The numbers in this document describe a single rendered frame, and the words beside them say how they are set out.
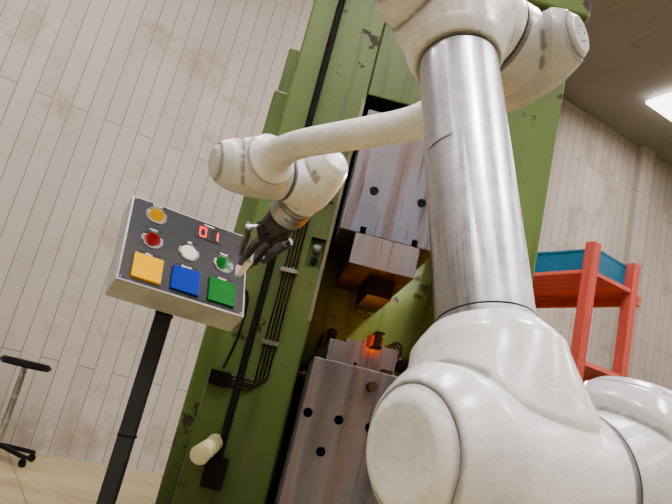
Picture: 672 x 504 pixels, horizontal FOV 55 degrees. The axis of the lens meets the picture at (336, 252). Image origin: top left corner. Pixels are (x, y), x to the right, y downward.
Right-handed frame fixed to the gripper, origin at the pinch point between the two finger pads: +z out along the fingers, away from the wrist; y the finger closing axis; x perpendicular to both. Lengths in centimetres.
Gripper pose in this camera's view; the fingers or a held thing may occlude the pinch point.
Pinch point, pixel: (244, 264)
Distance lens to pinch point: 161.0
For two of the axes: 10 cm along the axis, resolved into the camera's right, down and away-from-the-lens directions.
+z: -5.5, 5.6, 6.2
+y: 8.3, 3.2, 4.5
